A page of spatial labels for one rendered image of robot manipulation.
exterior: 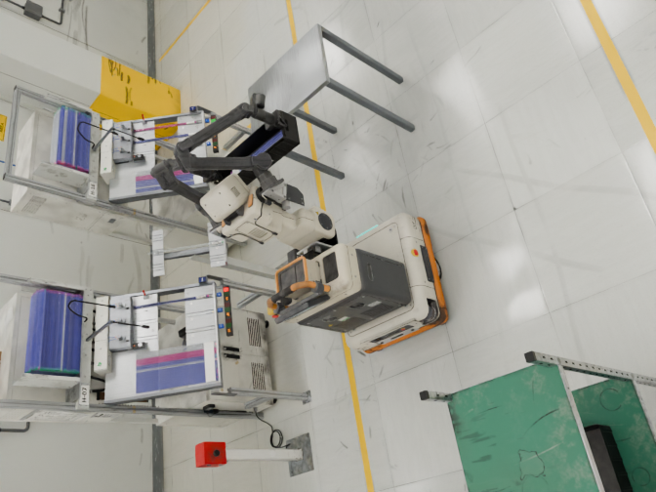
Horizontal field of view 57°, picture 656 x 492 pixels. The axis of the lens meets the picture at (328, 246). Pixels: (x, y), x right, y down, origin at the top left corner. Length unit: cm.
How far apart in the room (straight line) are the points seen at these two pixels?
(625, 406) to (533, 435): 61
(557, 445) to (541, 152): 181
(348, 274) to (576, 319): 111
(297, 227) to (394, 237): 64
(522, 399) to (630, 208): 132
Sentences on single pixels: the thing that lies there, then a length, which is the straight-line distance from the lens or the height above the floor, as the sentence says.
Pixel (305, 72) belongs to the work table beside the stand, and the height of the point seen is 80.
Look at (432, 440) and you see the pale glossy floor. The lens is 353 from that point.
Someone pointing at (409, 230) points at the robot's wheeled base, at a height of 25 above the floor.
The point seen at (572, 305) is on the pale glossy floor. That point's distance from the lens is 315.
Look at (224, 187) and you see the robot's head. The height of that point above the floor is 137.
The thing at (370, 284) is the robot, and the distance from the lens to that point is 306.
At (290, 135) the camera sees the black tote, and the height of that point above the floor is 108.
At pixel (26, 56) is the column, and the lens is 641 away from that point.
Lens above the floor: 282
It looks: 41 degrees down
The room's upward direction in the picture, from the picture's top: 73 degrees counter-clockwise
